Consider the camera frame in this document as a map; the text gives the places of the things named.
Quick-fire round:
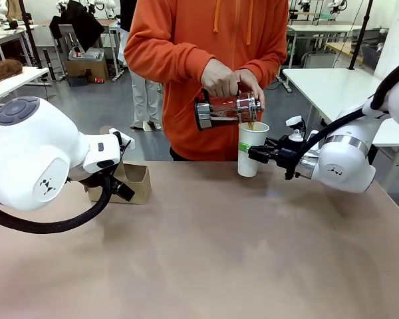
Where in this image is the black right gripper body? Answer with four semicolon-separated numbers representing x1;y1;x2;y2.
271;134;309;180

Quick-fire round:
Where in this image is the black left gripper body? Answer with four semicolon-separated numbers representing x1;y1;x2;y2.
68;165;104;187

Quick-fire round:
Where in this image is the brown cardboard cup carrier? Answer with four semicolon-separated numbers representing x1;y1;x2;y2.
84;161;152;204

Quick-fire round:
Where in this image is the white paper cup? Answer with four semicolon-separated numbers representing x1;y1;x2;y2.
237;122;270;177

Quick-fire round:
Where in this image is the glass french press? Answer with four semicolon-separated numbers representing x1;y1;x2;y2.
194;88;265;132

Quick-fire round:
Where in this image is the person's right forearm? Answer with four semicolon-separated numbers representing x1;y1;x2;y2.
124;39;220;88

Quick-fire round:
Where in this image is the person's left forearm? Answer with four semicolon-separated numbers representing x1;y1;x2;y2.
242;29;289;88

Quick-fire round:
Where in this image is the person's left hand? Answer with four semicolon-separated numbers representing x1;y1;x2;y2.
237;69;266;112

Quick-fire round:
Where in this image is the person's right hand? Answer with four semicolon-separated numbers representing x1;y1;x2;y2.
201;59;241;98

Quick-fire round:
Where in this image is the person in orange hoodie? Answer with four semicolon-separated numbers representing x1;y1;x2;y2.
124;0;289;162

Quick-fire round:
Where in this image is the large white table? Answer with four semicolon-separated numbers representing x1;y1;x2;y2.
281;68;399;148

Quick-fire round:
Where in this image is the person in white trousers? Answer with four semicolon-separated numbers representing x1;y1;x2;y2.
118;0;163;131

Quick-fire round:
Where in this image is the brown cardboard box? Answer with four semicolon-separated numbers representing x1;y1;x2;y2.
65;47;109;83

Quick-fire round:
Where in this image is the white side table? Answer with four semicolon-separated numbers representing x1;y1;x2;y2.
0;66;51;108

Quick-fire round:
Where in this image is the white background table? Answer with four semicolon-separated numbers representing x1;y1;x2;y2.
287;22;363;64

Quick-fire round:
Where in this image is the grey plastic crate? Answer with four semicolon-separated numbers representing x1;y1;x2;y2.
362;45;386;70

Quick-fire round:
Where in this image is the brown furry object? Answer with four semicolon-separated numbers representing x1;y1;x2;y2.
0;58;24;81

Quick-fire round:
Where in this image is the black stand pole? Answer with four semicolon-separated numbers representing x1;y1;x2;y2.
347;0;376;70

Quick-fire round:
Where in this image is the black tripod pole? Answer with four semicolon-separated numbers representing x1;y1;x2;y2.
18;0;53;71

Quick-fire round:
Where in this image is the black hanging cloth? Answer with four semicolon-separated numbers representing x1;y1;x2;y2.
49;0;106;53

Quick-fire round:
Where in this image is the white background desk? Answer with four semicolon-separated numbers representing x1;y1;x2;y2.
0;25;40;67

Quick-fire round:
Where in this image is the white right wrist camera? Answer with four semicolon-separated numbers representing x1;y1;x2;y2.
285;116;303;142

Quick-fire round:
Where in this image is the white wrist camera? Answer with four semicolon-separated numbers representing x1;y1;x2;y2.
108;128;134;151
285;116;303;142

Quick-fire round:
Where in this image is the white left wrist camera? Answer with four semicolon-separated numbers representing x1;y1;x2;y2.
108;128;134;151

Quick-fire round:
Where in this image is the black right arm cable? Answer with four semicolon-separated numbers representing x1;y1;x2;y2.
285;56;399;180

